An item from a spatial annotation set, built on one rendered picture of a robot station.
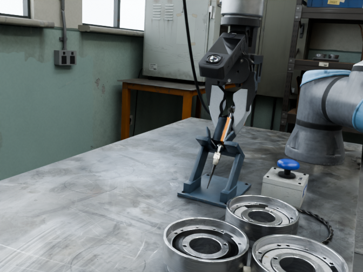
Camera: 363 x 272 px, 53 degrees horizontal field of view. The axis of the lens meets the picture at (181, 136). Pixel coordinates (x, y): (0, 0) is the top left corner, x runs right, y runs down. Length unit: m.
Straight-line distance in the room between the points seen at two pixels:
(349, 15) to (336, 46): 0.67
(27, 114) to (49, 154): 0.33
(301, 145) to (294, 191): 0.32
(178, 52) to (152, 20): 0.32
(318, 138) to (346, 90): 0.15
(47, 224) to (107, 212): 0.09
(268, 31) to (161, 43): 1.76
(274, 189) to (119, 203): 0.27
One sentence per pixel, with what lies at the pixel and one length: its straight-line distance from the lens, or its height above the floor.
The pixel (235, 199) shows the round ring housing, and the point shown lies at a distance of 0.58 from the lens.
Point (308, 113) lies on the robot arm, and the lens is 0.97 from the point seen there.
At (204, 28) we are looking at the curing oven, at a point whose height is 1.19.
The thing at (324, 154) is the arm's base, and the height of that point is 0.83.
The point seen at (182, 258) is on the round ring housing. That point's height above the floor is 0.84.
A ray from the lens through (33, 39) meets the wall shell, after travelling 2.29.
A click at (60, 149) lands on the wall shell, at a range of 2.53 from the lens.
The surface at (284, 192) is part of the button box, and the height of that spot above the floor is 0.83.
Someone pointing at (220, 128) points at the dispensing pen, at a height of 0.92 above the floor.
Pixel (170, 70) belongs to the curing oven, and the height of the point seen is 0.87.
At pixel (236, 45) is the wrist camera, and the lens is 0.64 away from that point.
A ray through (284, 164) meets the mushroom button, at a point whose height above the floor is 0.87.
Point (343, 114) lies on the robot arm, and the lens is 0.89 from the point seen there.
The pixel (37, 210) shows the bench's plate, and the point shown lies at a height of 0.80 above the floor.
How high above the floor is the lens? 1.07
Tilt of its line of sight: 14 degrees down
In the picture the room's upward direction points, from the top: 4 degrees clockwise
